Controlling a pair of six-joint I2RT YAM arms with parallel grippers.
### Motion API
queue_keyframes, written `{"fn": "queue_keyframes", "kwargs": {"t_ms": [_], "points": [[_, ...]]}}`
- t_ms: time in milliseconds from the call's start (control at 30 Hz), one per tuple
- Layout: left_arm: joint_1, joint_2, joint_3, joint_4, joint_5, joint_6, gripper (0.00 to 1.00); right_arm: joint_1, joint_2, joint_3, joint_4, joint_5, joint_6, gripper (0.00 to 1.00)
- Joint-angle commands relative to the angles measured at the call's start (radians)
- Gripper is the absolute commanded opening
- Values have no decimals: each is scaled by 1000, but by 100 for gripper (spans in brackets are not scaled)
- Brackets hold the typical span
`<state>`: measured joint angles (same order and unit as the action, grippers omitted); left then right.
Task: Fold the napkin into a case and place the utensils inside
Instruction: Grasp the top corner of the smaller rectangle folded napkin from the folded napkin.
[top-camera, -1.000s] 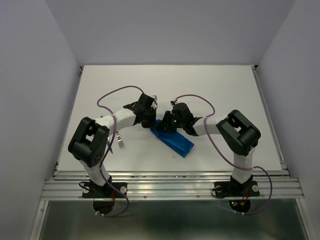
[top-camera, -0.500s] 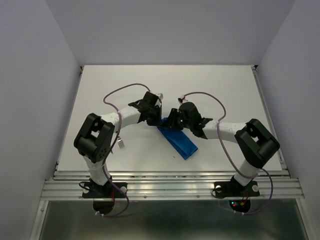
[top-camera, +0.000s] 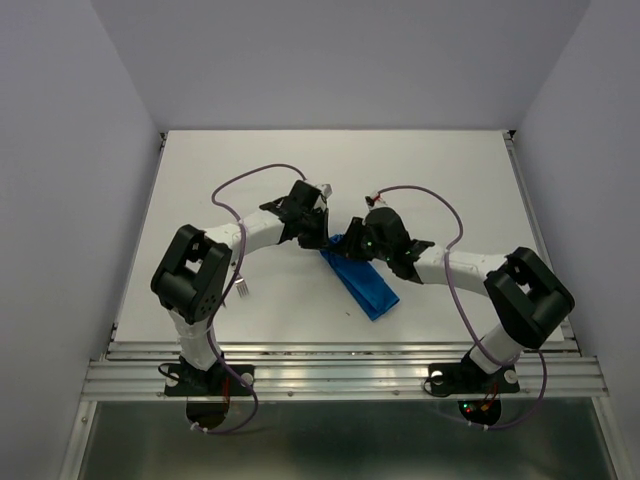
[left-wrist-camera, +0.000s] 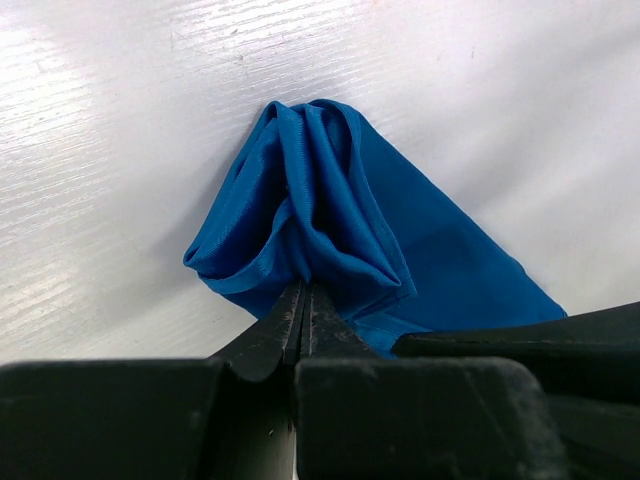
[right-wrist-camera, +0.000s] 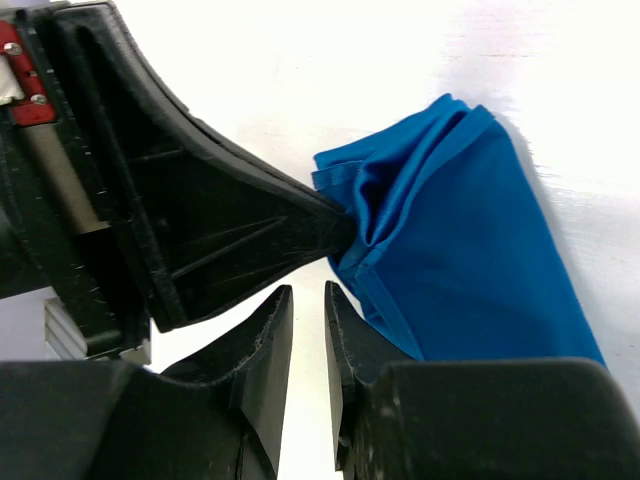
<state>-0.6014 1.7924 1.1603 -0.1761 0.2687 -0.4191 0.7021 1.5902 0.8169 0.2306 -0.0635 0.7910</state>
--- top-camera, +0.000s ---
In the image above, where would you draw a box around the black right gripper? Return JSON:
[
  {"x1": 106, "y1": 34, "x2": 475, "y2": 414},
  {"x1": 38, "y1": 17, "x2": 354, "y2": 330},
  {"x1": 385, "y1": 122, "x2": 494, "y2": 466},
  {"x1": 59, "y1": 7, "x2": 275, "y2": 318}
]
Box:
[{"x1": 330, "y1": 216, "x2": 392, "y2": 262}]

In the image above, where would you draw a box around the blue satin napkin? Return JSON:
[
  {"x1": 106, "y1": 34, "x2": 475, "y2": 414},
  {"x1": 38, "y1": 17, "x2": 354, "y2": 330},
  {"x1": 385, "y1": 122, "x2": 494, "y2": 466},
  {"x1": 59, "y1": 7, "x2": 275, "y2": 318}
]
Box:
[{"x1": 320, "y1": 250, "x2": 400, "y2": 322}]

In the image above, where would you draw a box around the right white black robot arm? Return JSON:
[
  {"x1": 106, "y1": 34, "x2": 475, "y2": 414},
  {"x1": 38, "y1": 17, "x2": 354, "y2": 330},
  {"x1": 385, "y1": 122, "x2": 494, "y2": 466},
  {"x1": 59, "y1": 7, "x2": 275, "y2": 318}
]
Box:
[{"x1": 330, "y1": 207, "x2": 575, "y2": 397}]

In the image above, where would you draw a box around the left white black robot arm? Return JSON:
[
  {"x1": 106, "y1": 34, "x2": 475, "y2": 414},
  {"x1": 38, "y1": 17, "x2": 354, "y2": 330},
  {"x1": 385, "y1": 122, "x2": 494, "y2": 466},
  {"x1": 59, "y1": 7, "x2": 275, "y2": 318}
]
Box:
[{"x1": 151, "y1": 180, "x2": 331, "y2": 396}]

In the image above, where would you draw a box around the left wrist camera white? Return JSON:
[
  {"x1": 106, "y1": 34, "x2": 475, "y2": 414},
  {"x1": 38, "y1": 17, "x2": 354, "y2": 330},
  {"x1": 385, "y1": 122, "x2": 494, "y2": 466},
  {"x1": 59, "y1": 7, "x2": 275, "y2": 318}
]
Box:
[{"x1": 320, "y1": 184, "x2": 333, "y2": 198}]

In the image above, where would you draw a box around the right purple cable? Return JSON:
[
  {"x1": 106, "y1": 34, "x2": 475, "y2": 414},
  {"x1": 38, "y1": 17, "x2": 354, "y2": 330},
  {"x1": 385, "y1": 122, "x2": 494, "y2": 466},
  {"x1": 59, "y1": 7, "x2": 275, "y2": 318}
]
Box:
[{"x1": 372, "y1": 185, "x2": 547, "y2": 432}]

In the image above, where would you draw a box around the silver fork black handle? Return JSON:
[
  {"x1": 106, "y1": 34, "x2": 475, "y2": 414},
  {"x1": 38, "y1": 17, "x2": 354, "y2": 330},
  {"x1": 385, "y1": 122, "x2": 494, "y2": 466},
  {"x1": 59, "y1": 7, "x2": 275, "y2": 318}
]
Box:
[{"x1": 234, "y1": 273, "x2": 250, "y2": 298}]

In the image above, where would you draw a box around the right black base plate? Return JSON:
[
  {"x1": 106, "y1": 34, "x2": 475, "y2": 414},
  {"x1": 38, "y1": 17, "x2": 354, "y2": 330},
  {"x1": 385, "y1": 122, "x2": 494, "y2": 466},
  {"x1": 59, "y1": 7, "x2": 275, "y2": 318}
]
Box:
[{"x1": 422, "y1": 362, "x2": 520, "y2": 398}]

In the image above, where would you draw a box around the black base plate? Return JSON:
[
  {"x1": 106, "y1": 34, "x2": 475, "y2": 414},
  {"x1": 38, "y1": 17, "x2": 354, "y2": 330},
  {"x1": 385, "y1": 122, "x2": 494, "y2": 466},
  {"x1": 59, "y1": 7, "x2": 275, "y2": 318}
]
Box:
[
  {"x1": 157, "y1": 363, "x2": 257, "y2": 399},
  {"x1": 422, "y1": 362, "x2": 520, "y2": 398}
]

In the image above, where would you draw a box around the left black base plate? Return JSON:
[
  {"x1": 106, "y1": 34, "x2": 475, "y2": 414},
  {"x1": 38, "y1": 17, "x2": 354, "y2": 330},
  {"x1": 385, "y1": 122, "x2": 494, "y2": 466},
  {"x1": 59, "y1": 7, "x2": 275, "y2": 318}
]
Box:
[{"x1": 157, "y1": 363, "x2": 257, "y2": 399}]

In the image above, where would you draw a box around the aluminium frame rail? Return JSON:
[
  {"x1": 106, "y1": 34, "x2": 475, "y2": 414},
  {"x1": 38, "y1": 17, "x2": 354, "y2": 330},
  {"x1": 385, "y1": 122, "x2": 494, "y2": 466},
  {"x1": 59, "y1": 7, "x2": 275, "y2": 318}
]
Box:
[{"x1": 59, "y1": 129, "x2": 621, "y2": 480}]

